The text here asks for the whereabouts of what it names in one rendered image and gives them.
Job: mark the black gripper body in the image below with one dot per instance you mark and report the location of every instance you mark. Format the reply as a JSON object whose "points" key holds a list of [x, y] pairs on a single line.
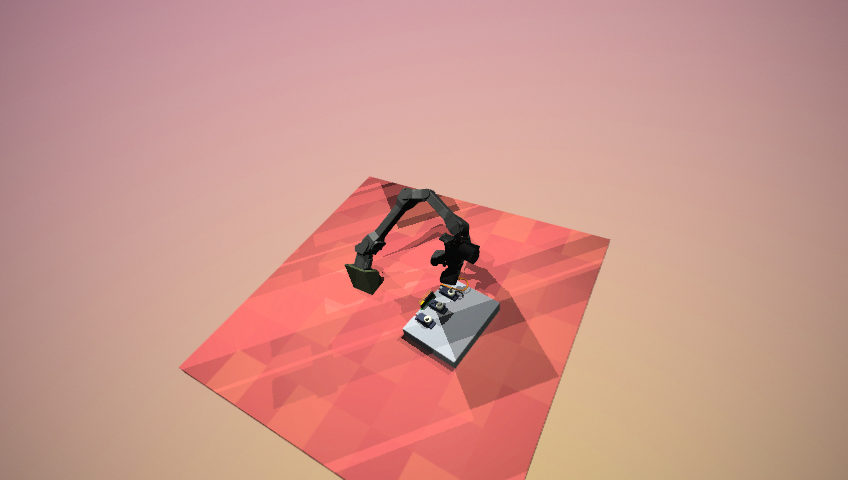
{"points": [[450, 276]]}

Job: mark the black pin header strip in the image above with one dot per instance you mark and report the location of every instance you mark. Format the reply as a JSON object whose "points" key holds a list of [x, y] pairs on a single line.
{"points": [[427, 300]]}

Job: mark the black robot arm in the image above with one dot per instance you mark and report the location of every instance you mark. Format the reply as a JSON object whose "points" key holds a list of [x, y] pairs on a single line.
{"points": [[407, 199]]}

